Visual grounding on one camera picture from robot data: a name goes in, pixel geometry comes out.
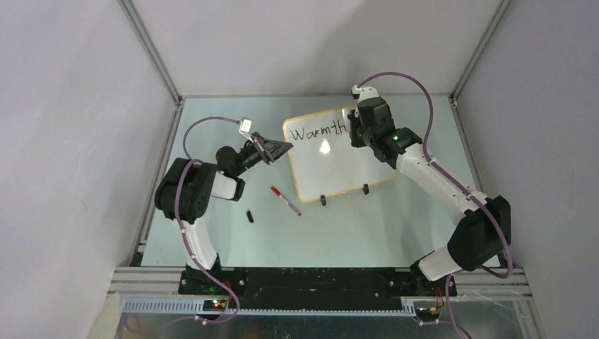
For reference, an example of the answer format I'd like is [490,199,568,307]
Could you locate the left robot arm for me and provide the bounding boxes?
[154,132,293,295]

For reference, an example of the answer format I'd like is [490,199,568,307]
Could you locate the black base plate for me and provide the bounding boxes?
[178,266,457,311]

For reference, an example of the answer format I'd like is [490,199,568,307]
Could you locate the yellow framed whiteboard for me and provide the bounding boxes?
[283,105,398,203]

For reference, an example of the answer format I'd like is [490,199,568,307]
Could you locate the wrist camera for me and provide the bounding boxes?
[351,85,379,103]
[238,118,252,141]

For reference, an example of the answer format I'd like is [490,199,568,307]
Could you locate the aluminium frame rail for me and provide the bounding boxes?
[117,0,183,105]

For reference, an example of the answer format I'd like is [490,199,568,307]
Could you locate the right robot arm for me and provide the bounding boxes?
[348,97,511,295]

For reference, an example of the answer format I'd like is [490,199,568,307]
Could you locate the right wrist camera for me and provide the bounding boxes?
[351,85,379,103]

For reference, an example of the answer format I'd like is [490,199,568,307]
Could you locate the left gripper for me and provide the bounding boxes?
[234,132,292,177]

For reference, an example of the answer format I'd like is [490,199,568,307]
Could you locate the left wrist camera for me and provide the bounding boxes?
[238,118,252,141]

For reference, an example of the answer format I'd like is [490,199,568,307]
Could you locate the red capped marker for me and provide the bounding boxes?
[271,186,302,217]

